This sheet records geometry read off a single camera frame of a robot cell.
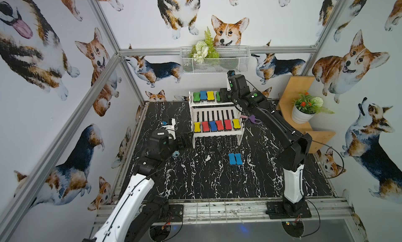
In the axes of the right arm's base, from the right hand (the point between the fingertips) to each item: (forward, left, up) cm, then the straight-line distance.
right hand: (228, 86), depth 82 cm
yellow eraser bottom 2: (-10, -5, -19) cm, 22 cm away
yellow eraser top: (-2, +10, -4) cm, 11 cm away
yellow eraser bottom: (-12, +18, -19) cm, 29 cm away
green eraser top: (-3, +17, -4) cm, 18 cm away
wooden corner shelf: (+14, -45, -12) cm, 48 cm away
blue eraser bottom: (-11, +9, -19) cm, 24 cm away
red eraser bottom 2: (-11, +5, -19) cm, 23 cm away
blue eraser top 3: (-26, -2, -32) cm, 41 cm away
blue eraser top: (-2, +14, -4) cm, 14 cm away
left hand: (-22, +22, -7) cm, 32 cm away
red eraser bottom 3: (-10, 0, -20) cm, 23 cm away
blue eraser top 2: (-26, -6, -32) cm, 42 cm away
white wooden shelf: (-4, +10, -20) cm, 23 cm away
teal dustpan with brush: (-23, +31, -30) cm, 49 cm away
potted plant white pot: (-4, -44, -12) cm, 46 cm away
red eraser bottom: (-12, +13, -19) cm, 26 cm away
